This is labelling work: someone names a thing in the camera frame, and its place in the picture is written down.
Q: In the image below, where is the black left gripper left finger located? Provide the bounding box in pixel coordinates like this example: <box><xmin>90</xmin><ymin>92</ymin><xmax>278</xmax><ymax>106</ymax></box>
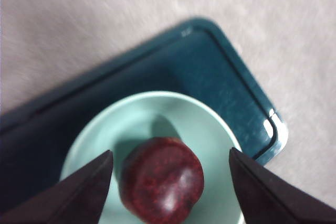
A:
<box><xmin>0</xmin><ymin>150</ymin><xmax>114</xmax><ymax>224</ymax></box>

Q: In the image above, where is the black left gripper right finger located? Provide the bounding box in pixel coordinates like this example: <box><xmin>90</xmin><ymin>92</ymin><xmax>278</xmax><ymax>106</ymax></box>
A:
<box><xmin>229</xmin><ymin>147</ymin><xmax>336</xmax><ymax>224</ymax></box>

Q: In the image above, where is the teal ceramic bowl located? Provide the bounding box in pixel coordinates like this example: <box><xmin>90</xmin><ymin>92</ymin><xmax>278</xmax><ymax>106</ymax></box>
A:
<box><xmin>59</xmin><ymin>90</ymin><xmax>246</xmax><ymax>224</ymax></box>

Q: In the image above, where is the black rectangular tray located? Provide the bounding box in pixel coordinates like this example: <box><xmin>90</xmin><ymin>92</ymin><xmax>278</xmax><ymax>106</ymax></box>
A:
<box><xmin>0</xmin><ymin>18</ymin><xmax>289</xmax><ymax>213</ymax></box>

